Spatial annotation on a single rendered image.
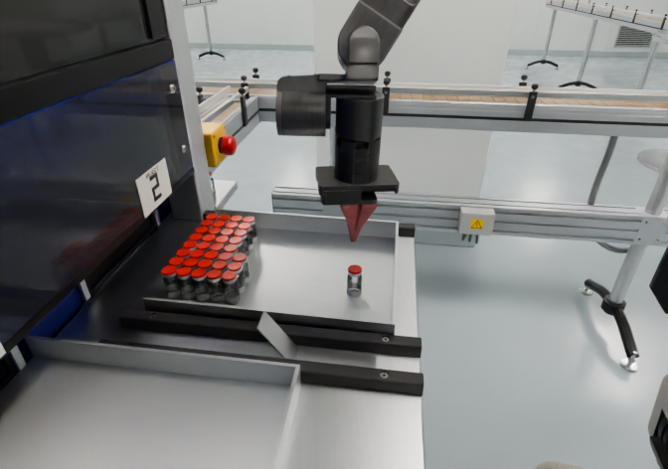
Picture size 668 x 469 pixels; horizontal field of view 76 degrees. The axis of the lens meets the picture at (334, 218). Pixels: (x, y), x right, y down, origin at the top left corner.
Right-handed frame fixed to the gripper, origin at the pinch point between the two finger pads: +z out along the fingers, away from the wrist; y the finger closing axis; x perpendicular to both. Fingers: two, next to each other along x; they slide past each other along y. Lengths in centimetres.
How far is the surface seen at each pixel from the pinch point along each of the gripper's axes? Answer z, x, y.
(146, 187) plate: -4.6, -8.0, 29.0
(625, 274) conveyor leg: 67, -69, -121
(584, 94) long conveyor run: -1, -76, -86
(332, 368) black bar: 8.0, 16.2, 4.6
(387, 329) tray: 7.2, 11.4, -2.9
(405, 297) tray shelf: 9.7, 2.7, -7.8
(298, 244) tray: 9.7, -13.0, 7.2
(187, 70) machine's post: -17.4, -26.6, 24.7
